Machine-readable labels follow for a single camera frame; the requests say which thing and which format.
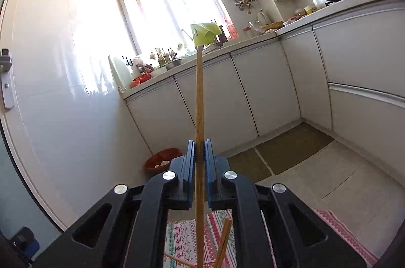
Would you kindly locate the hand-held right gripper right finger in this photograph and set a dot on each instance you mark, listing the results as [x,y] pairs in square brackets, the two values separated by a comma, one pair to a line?
[208,176]

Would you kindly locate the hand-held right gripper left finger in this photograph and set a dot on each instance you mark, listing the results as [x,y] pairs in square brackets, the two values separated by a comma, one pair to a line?
[190,176]

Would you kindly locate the slender bamboo chopstick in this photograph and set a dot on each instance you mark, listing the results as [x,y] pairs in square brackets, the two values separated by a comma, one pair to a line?
[200,97]

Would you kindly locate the red plastic basin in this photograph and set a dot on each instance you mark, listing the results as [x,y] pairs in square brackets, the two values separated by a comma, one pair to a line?
[158,157]

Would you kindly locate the brown floor mat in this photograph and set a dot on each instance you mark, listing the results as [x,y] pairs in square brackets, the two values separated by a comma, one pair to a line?
[294,147]
[246,165]

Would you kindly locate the patterned embroidered tablecloth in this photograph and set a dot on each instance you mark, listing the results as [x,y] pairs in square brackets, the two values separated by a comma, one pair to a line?
[186,239]

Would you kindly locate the white kitchen base cabinets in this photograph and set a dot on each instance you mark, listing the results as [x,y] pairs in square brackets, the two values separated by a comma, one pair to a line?
[253,90]

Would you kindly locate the red bowl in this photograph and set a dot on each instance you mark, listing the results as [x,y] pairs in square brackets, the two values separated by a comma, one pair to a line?
[140,79]

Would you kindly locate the steel bowl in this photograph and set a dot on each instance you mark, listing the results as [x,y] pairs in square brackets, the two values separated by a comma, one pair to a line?
[173,64]

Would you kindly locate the pale cutting board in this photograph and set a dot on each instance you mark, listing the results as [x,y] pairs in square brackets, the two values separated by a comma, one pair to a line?
[120,71]

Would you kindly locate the dark bottle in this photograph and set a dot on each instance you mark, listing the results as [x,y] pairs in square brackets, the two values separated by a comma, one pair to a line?
[222,33]

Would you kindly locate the yellow-green plastic holder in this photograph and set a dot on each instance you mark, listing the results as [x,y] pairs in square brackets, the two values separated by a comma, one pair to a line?
[205,32]

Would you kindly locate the red carton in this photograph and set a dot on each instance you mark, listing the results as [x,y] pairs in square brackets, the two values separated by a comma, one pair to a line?
[231,29]

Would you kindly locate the wicker basket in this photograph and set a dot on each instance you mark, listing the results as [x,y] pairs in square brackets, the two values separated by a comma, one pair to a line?
[272,26]

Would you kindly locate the glass jar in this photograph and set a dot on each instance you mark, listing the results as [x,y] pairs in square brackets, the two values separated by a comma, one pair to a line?
[261,18]

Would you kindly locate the kitchen window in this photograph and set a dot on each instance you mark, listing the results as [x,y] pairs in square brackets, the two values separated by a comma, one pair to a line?
[158,8]

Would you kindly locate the yellow lidded jar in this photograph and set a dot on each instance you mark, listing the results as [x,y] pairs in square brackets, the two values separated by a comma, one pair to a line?
[310,9]

